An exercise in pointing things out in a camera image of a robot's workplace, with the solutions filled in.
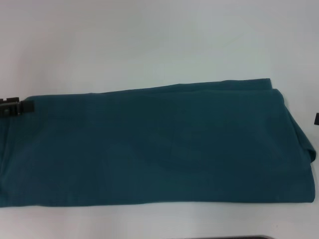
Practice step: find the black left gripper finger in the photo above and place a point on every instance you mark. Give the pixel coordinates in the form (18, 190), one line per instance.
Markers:
(17, 107)

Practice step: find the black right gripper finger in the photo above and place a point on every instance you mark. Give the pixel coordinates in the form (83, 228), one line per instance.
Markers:
(317, 119)

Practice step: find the teal t-shirt with beige print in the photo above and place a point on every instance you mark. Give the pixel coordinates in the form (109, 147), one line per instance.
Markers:
(149, 149)

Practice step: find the dark robot torso part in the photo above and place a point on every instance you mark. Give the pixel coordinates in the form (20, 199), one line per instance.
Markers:
(246, 237)

